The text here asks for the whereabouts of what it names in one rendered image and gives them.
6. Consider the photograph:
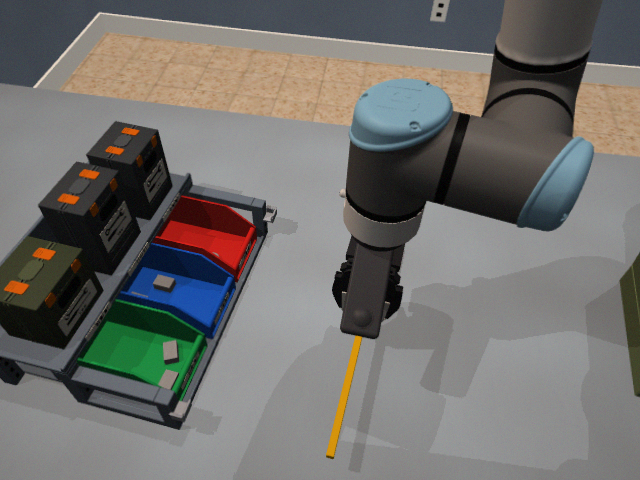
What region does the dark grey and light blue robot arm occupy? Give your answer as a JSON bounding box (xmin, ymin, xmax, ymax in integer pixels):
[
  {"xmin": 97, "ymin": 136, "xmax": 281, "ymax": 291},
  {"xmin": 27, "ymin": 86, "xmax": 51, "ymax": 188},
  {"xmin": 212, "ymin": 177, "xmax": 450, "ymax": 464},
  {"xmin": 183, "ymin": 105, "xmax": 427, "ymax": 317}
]
[{"xmin": 340, "ymin": 0, "xmax": 603, "ymax": 339}]

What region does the blue open bin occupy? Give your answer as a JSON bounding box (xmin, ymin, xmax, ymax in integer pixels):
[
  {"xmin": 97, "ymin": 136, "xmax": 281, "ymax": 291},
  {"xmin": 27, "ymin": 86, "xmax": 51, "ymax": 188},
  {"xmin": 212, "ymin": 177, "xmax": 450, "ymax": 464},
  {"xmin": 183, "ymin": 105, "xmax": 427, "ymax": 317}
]
[{"xmin": 116, "ymin": 243, "xmax": 233, "ymax": 339}]

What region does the grey metal bin rack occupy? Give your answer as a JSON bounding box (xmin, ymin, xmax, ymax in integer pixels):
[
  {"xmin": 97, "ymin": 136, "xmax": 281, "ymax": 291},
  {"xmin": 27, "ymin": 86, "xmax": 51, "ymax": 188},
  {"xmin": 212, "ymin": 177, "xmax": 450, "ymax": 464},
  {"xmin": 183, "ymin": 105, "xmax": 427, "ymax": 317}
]
[{"xmin": 0, "ymin": 173, "xmax": 277, "ymax": 430}]

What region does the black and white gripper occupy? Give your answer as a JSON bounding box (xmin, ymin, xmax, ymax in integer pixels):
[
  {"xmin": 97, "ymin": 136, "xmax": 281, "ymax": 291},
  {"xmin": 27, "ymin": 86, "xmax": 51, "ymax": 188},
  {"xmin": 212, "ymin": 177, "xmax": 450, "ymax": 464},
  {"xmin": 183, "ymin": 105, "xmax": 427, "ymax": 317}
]
[{"xmin": 332, "ymin": 234, "xmax": 405, "ymax": 322}]

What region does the green open bin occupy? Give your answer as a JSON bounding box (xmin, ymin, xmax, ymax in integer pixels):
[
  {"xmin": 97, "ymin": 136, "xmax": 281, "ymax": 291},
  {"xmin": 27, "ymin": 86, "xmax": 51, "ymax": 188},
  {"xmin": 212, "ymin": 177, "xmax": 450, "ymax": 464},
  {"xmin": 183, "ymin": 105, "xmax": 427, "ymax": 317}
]
[{"xmin": 77, "ymin": 299, "xmax": 204, "ymax": 401}]

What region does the yellow bar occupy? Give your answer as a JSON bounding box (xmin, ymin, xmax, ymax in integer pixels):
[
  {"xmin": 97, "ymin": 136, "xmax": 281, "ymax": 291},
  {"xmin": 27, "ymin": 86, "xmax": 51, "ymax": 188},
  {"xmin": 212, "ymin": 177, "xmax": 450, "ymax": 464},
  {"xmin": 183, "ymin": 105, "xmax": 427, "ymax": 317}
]
[{"xmin": 326, "ymin": 336, "xmax": 362, "ymax": 459}]

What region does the red bin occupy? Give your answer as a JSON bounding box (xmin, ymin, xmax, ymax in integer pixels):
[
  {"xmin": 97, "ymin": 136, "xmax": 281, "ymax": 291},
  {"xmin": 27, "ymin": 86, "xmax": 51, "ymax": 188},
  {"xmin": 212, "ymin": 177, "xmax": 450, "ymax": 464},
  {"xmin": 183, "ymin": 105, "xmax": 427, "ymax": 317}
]
[{"xmin": 152, "ymin": 196, "xmax": 254, "ymax": 282}]

